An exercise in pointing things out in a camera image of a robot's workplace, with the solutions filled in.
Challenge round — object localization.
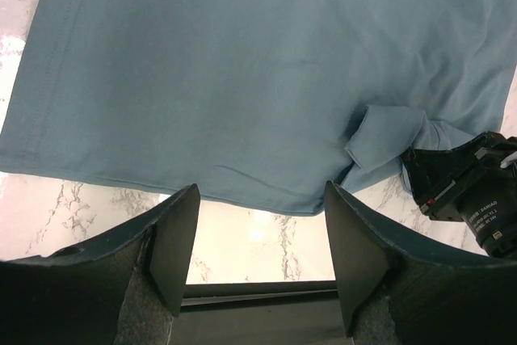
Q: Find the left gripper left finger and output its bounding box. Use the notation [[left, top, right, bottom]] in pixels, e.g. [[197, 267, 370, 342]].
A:
[[1, 184, 200, 344]]

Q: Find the blue-grey t shirt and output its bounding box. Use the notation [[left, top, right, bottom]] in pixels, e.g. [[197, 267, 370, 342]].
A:
[[1, 0, 516, 215]]

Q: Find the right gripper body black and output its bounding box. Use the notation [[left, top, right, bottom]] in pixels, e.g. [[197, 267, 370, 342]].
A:
[[401, 132, 516, 222]]

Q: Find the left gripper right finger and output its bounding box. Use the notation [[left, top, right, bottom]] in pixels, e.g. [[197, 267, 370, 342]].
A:
[[324, 182, 516, 344]]

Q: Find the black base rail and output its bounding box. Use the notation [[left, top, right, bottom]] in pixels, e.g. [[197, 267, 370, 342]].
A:
[[169, 280, 354, 344]]

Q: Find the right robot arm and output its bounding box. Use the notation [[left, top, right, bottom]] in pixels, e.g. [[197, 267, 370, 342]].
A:
[[401, 132, 516, 259]]

